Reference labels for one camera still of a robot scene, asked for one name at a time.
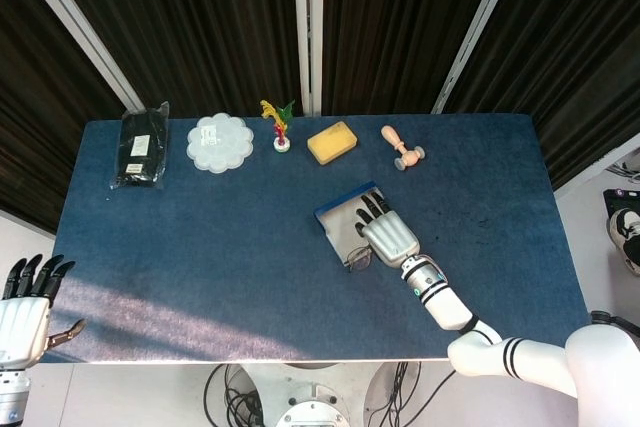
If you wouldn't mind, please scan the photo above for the white flower-shaped plastic tray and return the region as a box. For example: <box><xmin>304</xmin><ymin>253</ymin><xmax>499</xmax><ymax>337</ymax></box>
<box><xmin>186</xmin><ymin>114</ymin><xmax>257</xmax><ymax>175</ymax></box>

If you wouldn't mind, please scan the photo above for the black and white sneaker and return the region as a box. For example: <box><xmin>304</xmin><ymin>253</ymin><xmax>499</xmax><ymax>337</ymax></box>
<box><xmin>607</xmin><ymin>206</ymin><xmax>640</xmax><ymax>276</ymax></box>

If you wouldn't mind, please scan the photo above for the black device on floor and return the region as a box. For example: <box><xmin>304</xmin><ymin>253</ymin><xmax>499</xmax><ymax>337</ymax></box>
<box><xmin>602</xmin><ymin>188</ymin><xmax>640</xmax><ymax>218</ymax></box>

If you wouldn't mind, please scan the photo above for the white frame post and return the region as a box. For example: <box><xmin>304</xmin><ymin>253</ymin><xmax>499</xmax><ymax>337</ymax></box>
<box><xmin>7</xmin><ymin>0</ymin><xmax>144</xmax><ymax>116</ymax></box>
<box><xmin>292</xmin><ymin>0</ymin><xmax>326</xmax><ymax>116</ymax></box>
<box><xmin>430</xmin><ymin>0</ymin><xmax>524</xmax><ymax>116</ymax></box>

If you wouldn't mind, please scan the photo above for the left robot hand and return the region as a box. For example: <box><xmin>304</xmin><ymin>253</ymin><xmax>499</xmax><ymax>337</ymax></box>
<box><xmin>0</xmin><ymin>254</ymin><xmax>87</xmax><ymax>369</ymax></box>

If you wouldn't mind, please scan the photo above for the colourful feather shuttlecock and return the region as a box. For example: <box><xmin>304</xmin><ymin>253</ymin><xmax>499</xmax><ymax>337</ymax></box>
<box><xmin>259</xmin><ymin>99</ymin><xmax>296</xmax><ymax>154</ymax></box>

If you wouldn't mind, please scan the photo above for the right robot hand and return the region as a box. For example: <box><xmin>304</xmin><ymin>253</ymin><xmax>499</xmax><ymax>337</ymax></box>
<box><xmin>353</xmin><ymin>190</ymin><xmax>421</xmax><ymax>268</ymax></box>

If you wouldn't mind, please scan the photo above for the black cable bundle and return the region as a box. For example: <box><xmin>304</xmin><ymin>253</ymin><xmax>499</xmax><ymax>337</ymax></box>
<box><xmin>204</xmin><ymin>364</ymin><xmax>266</xmax><ymax>427</ymax></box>
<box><xmin>364</xmin><ymin>361</ymin><xmax>459</xmax><ymax>427</ymax></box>

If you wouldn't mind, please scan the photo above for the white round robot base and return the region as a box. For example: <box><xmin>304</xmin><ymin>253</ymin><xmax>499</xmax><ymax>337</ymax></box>
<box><xmin>273</xmin><ymin>381</ymin><xmax>351</xmax><ymax>427</ymax></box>

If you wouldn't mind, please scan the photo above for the black garment in plastic bag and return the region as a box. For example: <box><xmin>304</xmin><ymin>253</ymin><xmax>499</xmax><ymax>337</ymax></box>
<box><xmin>108</xmin><ymin>100</ymin><xmax>171</xmax><ymax>193</ymax></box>

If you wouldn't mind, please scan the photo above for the dark pleated curtain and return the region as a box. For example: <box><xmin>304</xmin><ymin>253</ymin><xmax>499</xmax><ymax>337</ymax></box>
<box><xmin>444</xmin><ymin>0</ymin><xmax>640</xmax><ymax>189</ymax></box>
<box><xmin>39</xmin><ymin>0</ymin><xmax>307</xmax><ymax>118</ymax></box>
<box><xmin>0</xmin><ymin>0</ymin><xmax>126</xmax><ymax>234</ymax></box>
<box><xmin>322</xmin><ymin>0</ymin><xmax>501</xmax><ymax>116</ymax></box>

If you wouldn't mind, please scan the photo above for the blue pencil case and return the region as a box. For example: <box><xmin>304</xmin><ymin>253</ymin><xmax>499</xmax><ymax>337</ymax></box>
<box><xmin>313</xmin><ymin>180</ymin><xmax>401</xmax><ymax>272</ymax></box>

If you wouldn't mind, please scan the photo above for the yellow sponge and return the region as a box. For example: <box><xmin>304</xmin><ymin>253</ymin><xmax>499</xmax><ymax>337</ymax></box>
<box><xmin>306</xmin><ymin>120</ymin><xmax>360</xmax><ymax>166</ymax></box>

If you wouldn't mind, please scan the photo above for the blue table cloth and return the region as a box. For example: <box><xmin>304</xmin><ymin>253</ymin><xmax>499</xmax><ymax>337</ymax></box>
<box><xmin>34</xmin><ymin>113</ymin><xmax>592</xmax><ymax>364</ymax></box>

